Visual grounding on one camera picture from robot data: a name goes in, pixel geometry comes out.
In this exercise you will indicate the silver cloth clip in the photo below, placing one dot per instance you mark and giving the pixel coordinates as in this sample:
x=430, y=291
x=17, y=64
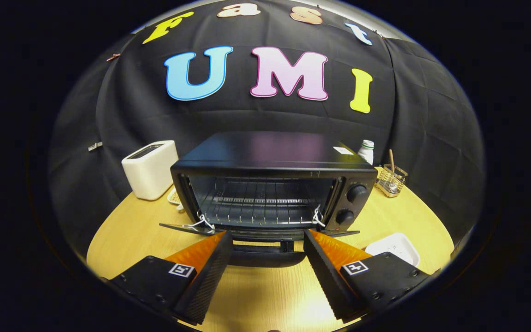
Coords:
x=95, y=146

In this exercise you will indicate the black backdrop cloth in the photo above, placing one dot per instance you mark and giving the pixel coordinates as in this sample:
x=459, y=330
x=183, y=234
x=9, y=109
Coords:
x=122, y=106

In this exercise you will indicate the white bread toaster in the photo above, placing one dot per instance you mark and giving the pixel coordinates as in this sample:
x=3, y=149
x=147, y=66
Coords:
x=148, y=173

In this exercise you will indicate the black toaster oven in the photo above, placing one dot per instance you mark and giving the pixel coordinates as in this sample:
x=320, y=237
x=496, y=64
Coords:
x=270, y=152

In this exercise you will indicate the pink cloth clip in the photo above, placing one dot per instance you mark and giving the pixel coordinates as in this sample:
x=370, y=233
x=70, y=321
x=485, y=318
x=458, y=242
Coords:
x=113, y=57

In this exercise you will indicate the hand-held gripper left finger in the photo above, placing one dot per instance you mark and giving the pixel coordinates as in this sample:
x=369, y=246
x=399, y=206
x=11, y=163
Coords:
x=210, y=276

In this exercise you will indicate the white square plate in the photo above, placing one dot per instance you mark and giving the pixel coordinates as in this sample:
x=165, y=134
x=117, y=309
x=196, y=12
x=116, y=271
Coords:
x=397, y=246

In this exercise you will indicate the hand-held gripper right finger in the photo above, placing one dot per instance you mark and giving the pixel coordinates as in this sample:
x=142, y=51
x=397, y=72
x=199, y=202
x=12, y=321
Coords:
x=325, y=276

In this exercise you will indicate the wooden stick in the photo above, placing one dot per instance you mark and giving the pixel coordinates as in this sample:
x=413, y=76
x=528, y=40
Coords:
x=391, y=159

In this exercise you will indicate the white bottle green label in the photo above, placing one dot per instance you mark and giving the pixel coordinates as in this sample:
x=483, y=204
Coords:
x=367, y=152

